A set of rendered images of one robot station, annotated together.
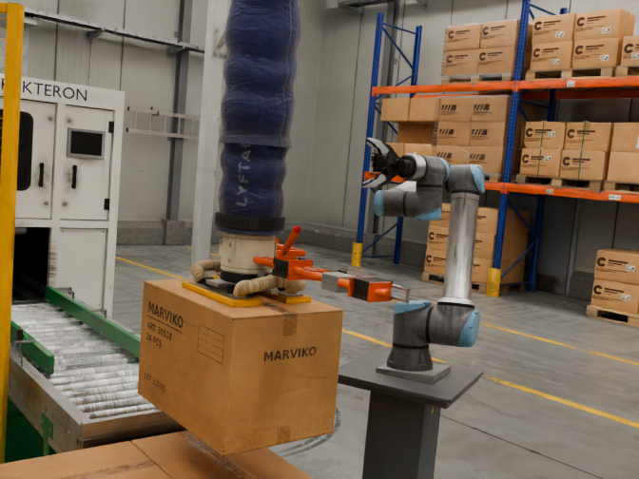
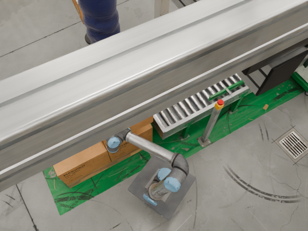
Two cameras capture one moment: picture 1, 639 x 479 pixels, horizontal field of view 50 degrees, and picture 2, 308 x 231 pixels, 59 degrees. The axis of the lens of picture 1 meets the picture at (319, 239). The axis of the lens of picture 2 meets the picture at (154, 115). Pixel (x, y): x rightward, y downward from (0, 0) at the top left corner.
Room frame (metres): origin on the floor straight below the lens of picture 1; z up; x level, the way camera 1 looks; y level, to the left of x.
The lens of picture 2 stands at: (2.77, -1.12, 3.48)
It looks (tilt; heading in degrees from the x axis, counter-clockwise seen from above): 62 degrees down; 97
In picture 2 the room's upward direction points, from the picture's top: 2 degrees clockwise
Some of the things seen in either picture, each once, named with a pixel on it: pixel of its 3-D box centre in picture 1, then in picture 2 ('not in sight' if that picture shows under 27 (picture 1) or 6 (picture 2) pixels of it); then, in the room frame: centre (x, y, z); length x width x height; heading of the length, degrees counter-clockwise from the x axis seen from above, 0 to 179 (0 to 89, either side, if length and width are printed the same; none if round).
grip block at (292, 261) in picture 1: (292, 267); not in sight; (2.04, 0.07, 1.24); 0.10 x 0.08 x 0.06; 128
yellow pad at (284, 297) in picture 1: (269, 286); not in sight; (2.29, 0.15, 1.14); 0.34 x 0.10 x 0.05; 38
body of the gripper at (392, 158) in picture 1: (391, 165); not in sight; (2.26, -0.21, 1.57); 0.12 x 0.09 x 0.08; 128
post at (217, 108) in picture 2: not in sight; (210, 124); (3.27, 0.45, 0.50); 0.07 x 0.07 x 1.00; 39
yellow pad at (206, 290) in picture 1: (220, 288); not in sight; (2.17, 0.30, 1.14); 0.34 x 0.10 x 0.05; 38
